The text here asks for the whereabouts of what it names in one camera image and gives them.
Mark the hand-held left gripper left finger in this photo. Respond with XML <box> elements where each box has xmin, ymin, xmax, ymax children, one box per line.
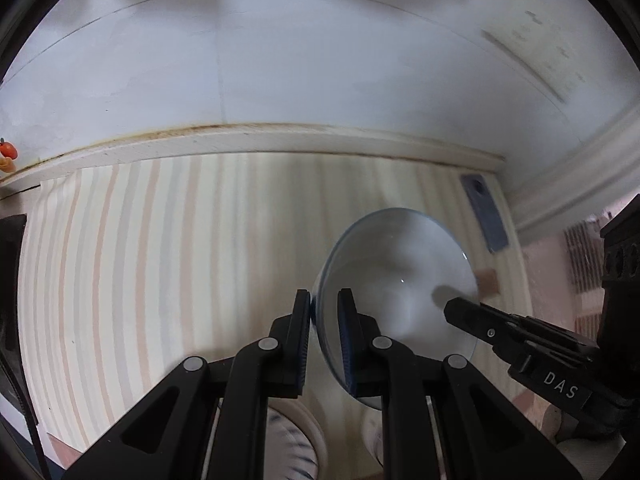
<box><xmin>60</xmin><ymin>288</ymin><xmax>314</xmax><ymax>480</ymax></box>

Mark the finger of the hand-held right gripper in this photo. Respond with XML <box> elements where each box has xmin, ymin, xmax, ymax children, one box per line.
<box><xmin>510</xmin><ymin>314</ymin><xmax>600</xmax><ymax>361</ymax></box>
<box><xmin>444</xmin><ymin>297</ymin><xmax>538</xmax><ymax>377</ymax></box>

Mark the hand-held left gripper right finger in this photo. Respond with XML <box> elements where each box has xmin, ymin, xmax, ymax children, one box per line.
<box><xmin>336</xmin><ymin>287</ymin><xmax>557</xmax><ymax>480</ymax></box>

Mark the white bowl blue rim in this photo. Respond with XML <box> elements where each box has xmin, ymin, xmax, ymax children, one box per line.
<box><xmin>311</xmin><ymin>208</ymin><xmax>478</xmax><ymax>408</ymax></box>

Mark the blue striped plate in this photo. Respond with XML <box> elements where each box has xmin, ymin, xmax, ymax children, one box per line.
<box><xmin>265</xmin><ymin>407</ymin><xmax>326</xmax><ymax>480</ymax></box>

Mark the small brown card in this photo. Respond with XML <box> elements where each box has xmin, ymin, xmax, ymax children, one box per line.
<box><xmin>475</xmin><ymin>269</ymin><xmax>501</xmax><ymax>297</ymax></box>

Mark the striped cat print tablecloth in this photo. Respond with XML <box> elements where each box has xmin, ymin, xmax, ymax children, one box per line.
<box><xmin>17</xmin><ymin>152</ymin><xmax>557</xmax><ymax>480</ymax></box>

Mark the black induction cooktop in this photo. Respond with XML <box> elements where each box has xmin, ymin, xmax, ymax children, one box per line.
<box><xmin>0</xmin><ymin>214</ymin><xmax>28</xmax><ymax>401</ymax></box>

